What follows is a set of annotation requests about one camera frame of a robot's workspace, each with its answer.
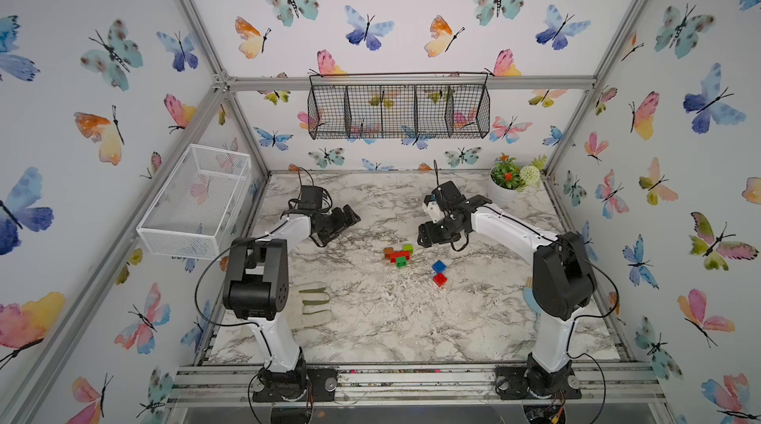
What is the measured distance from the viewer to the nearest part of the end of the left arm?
0.75 metres

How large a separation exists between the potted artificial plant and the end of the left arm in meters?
0.50

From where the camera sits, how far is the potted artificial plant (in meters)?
1.01
